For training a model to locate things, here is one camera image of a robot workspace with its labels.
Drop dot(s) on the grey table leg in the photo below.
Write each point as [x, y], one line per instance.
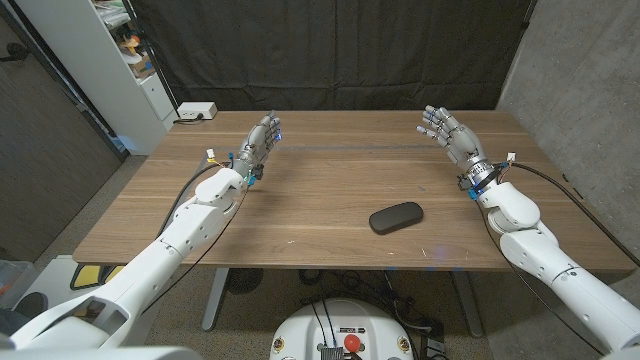
[215, 300]
[469, 310]

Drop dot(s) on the black backdrop curtain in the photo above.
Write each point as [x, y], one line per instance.
[325, 50]

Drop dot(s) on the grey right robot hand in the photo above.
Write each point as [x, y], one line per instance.
[465, 145]

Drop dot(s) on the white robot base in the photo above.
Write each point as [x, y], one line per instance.
[300, 330]

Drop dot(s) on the red emergency stop button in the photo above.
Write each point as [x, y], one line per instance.
[352, 343]

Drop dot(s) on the white floor box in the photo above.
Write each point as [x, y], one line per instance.
[55, 272]

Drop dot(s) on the white shelf cabinet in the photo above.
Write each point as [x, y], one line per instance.
[95, 75]

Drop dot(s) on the black glasses case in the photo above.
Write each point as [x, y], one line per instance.
[396, 218]

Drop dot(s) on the clear plastic bin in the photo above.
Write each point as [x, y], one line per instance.
[12, 277]

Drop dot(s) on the orange toy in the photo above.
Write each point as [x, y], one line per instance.
[130, 45]

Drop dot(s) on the yellow and black floor object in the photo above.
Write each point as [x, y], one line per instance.
[87, 276]

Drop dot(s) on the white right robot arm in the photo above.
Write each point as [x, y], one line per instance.
[550, 260]

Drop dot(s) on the black backdrop stand pole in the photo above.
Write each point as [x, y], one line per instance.
[152, 62]

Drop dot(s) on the white power strip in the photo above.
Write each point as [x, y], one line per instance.
[197, 110]

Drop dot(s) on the black round floor fan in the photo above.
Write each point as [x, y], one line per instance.
[245, 280]

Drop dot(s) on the cardboard box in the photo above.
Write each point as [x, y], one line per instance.
[142, 66]

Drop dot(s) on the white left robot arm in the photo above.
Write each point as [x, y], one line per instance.
[160, 260]

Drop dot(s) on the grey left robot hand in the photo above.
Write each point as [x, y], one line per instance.
[257, 147]

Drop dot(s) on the dark wooden door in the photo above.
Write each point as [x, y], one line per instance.
[45, 150]

